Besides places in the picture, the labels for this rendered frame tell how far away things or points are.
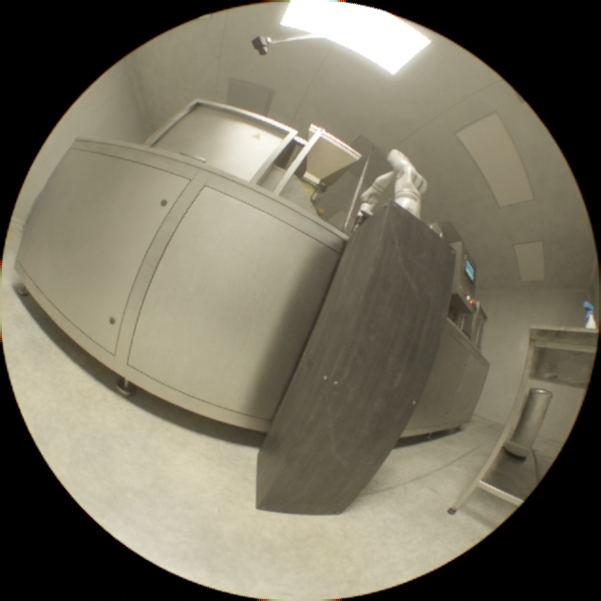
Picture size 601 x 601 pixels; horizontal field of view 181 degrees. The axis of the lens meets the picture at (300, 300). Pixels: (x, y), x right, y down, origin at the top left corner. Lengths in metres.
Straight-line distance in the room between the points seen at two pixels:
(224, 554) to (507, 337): 4.75
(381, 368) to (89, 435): 0.70
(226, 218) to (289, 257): 0.21
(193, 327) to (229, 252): 0.22
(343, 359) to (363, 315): 0.08
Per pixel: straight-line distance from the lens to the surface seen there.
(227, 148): 0.99
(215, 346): 0.53
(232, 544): 0.51
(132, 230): 0.65
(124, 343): 0.64
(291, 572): 0.52
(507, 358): 4.61
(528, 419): 2.23
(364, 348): 0.34
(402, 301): 0.39
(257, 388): 0.58
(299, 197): 0.94
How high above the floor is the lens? 0.47
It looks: 7 degrees up
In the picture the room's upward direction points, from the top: 23 degrees clockwise
